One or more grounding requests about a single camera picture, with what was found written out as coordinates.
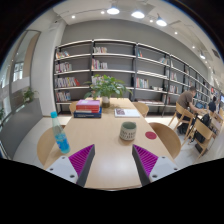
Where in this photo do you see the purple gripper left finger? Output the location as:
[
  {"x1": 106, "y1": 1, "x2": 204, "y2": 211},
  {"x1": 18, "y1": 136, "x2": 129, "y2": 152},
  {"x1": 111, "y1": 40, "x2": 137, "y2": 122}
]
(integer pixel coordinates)
[{"x1": 47, "y1": 144, "x2": 95, "y2": 187}]

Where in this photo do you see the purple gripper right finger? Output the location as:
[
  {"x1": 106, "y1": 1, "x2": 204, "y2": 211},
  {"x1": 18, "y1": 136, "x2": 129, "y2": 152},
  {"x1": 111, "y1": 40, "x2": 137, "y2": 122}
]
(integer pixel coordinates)
[{"x1": 132, "y1": 145, "x2": 178, "y2": 186}]

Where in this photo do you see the clear blue-label water bottle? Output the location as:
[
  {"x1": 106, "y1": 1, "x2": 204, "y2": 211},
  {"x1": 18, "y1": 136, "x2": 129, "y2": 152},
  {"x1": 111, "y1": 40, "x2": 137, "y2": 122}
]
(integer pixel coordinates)
[{"x1": 50, "y1": 111, "x2": 70, "y2": 154}]

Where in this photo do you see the red round coaster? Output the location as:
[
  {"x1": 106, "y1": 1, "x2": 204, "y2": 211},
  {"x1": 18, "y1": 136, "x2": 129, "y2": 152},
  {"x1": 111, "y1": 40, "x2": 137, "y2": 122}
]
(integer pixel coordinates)
[{"x1": 145, "y1": 131, "x2": 157, "y2": 140}]

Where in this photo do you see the wooden chair near right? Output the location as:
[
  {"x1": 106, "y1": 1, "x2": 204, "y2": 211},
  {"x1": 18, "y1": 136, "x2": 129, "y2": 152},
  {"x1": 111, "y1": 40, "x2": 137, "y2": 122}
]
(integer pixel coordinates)
[{"x1": 150, "y1": 122, "x2": 181, "y2": 159}]

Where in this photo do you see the wooden chair near left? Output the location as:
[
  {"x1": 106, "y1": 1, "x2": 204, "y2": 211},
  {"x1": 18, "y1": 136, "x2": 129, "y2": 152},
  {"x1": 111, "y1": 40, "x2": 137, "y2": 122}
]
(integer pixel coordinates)
[{"x1": 37, "y1": 128, "x2": 56, "y2": 165}]

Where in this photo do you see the green patterned ceramic mug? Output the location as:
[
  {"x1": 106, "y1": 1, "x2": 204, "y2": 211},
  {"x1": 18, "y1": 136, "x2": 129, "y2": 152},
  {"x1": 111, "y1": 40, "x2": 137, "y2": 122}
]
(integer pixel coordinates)
[{"x1": 120, "y1": 121, "x2": 137, "y2": 141}]

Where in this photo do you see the dark blue bottom book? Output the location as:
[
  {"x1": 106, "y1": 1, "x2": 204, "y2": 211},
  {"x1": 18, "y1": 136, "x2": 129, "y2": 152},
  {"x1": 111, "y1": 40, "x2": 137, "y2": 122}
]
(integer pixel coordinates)
[{"x1": 73, "y1": 112, "x2": 102, "y2": 118}]

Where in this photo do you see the wooden chair far right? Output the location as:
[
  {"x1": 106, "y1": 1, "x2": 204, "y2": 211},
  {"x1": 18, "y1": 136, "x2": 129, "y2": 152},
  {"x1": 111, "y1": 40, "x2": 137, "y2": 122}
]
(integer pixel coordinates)
[{"x1": 133, "y1": 102, "x2": 149, "y2": 117}]

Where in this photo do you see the red middle book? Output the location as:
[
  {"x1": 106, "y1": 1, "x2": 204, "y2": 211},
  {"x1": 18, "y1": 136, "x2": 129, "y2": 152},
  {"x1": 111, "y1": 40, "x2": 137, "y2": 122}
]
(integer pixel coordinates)
[{"x1": 76, "y1": 105, "x2": 100, "y2": 113}]

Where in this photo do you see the wooden chair far left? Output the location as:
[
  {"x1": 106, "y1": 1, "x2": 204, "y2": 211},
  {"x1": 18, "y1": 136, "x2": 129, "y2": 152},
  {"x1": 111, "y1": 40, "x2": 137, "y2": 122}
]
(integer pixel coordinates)
[{"x1": 69, "y1": 101, "x2": 78, "y2": 115}]

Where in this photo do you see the wooden chair right foreground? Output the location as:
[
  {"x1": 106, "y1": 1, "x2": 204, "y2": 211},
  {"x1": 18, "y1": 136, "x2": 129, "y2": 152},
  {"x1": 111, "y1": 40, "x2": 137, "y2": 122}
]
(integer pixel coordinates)
[{"x1": 183, "y1": 119, "x2": 214, "y2": 157}]

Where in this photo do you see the open white book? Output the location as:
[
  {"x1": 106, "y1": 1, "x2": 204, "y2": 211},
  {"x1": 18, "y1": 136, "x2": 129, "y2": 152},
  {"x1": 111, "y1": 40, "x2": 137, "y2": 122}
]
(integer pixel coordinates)
[{"x1": 115, "y1": 108, "x2": 140, "y2": 118}]

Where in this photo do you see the wooden chair under person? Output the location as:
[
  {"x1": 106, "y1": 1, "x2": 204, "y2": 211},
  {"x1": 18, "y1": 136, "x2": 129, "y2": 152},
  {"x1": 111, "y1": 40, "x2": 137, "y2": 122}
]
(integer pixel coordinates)
[{"x1": 172, "y1": 104, "x2": 194, "y2": 132}]

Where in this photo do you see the pink top book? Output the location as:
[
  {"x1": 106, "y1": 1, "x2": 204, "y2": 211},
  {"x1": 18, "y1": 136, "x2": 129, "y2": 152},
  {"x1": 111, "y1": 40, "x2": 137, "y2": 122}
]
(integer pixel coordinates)
[{"x1": 76, "y1": 100, "x2": 100, "y2": 107}]

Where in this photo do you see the black backpack on chair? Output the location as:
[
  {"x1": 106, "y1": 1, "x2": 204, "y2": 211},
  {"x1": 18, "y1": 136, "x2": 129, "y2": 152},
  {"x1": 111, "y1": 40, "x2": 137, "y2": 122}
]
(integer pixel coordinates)
[{"x1": 194, "y1": 114, "x2": 212, "y2": 143}]

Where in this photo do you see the seated person brown shirt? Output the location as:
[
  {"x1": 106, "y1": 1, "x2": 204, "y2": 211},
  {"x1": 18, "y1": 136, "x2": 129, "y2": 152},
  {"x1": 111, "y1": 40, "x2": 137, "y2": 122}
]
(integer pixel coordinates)
[{"x1": 177, "y1": 86, "x2": 199, "y2": 134}]

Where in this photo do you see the laptop on far table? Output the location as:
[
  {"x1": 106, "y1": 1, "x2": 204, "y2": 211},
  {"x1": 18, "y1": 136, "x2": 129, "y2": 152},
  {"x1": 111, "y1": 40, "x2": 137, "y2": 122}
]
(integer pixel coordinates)
[{"x1": 195, "y1": 102, "x2": 204, "y2": 109}]

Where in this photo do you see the green potted plant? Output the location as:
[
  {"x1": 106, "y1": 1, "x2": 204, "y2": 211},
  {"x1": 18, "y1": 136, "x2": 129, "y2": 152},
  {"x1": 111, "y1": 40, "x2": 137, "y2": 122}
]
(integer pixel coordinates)
[{"x1": 84, "y1": 74, "x2": 132, "y2": 108}]

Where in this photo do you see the small plant by window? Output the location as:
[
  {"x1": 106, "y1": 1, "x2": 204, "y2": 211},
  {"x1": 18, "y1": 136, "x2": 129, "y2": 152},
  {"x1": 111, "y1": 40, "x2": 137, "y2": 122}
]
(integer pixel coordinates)
[{"x1": 23, "y1": 87, "x2": 36, "y2": 103}]

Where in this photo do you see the large grey bookshelf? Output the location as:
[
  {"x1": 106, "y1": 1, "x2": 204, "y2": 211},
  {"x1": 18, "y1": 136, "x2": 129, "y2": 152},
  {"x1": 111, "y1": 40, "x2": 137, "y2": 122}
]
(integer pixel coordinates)
[{"x1": 53, "y1": 39, "x2": 214, "y2": 115}]

